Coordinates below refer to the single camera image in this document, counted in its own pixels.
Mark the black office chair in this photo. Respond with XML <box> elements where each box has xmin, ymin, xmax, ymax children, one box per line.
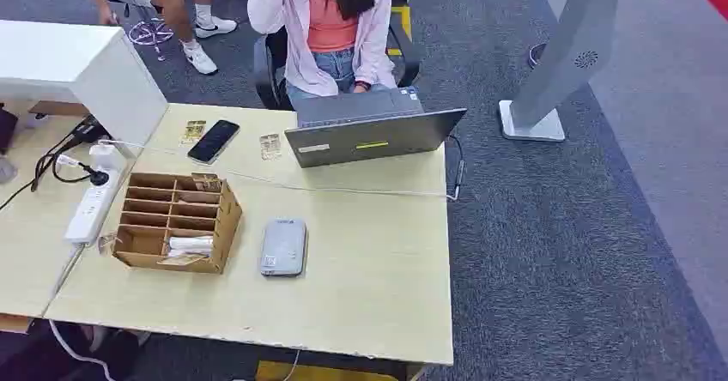
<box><xmin>252</xmin><ymin>0</ymin><xmax>422</xmax><ymax>112</ymax></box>

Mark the grey laptop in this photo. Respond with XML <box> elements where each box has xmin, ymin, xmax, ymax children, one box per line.
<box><xmin>283</xmin><ymin>87</ymin><xmax>468</xmax><ymax>170</ymax></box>

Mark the stool base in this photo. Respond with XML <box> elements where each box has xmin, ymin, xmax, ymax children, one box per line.
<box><xmin>125</xmin><ymin>19</ymin><xmax>175</xmax><ymax>63</ymax></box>

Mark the white charger adapter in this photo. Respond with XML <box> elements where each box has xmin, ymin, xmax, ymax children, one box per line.
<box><xmin>88</xmin><ymin>139</ymin><xmax>127</xmax><ymax>173</ymax></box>

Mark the white power strip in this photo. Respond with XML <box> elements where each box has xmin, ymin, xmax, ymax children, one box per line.
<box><xmin>64</xmin><ymin>167</ymin><xmax>122</xmax><ymax>248</ymax></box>

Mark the wooden card box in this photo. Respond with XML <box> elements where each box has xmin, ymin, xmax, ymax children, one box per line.
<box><xmin>112</xmin><ymin>172</ymin><xmax>244</xmax><ymax>275</ymax></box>

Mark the white box cabinet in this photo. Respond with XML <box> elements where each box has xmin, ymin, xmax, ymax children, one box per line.
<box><xmin>0</xmin><ymin>19</ymin><xmax>169</xmax><ymax>159</ymax></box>

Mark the black smartphone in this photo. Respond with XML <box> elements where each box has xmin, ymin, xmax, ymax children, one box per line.
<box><xmin>186</xmin><ymin>119</ymin><xmax>242</xmax><ymax>166</ymax></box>

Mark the pale wooden desk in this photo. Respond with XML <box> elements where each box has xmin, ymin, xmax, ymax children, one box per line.
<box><xmin>43</xmin><ymin>103</ymin><xmax>455</xmax><ymax>367</ymax></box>
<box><xmin>0</xmin><ymin>114</ymin><xmax>137</xmax><ymax>319</ymax></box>

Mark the person at laptop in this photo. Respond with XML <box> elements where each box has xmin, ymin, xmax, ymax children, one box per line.
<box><xmin>246</xmin><ymin>0</ymin><xmax>398</xmax><ymax>105</ymax></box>

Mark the black power plug cable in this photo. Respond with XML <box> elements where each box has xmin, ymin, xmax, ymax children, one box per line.
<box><xmin>0</xmin><ymin>118</ymin><xmax>111</xmax><ymax>212</ymax></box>

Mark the black power adapter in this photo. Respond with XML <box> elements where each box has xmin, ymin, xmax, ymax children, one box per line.
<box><xmin>70</xmin><ymin>115</ymin><xmax>109</xmax><ymax>145</ymax></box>

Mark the white cable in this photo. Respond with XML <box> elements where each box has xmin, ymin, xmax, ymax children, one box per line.
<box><xmin>224</xmin><ymin>134</ymin><xmax>466</xmax><ymax>203</ymax></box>

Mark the white card stack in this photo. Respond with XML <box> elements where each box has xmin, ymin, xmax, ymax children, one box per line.
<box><xmin>165</xmin><ymin>234</ymin><xmax>215</xmax><ymax>259</ymax></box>

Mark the grey kiosk stand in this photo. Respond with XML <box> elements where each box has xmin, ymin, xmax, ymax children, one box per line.
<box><xmin>498</xmin><ymin>0</ymin><xmax>666</xmax><ymax>143</ymax></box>

